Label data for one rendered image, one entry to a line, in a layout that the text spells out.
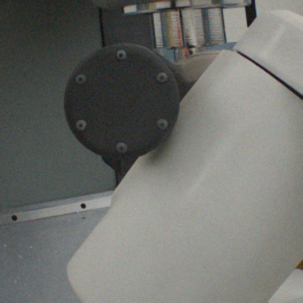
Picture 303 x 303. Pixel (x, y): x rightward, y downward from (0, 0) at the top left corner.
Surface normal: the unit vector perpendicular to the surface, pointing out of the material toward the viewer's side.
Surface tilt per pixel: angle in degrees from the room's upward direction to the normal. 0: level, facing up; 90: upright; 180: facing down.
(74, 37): 90
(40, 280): 64
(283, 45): 59
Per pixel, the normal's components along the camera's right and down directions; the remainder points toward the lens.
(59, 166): 0.43, 0.09
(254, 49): -0.69, -0.46
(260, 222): 0.10, 0.21
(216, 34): 0.69, 0.04
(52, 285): 0.33, -0.35
